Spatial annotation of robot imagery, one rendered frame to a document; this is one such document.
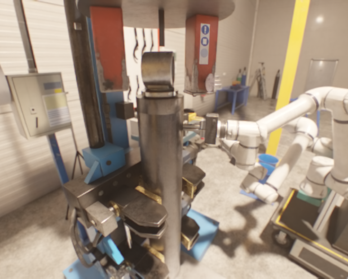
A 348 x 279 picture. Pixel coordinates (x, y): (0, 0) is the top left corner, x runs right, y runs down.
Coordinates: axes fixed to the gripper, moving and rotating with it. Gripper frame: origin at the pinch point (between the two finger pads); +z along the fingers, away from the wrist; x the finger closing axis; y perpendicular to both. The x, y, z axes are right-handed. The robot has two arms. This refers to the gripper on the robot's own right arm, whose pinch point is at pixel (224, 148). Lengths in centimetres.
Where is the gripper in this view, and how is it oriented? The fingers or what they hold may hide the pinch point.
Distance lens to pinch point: 135.1
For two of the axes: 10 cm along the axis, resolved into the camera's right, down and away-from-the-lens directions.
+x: -2.8, 7.9, 5.5
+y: -5.8, 3.2, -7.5
